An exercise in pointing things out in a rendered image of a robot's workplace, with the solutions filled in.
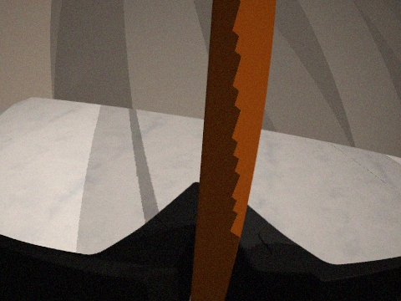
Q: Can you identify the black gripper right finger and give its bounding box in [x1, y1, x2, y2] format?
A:
[225, 204, 401, 301]

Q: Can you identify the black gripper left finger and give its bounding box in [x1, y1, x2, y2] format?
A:
[0, 183, 200, 301]

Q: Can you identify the orange handle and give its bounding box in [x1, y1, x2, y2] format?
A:
[190, 0, 277, 301]

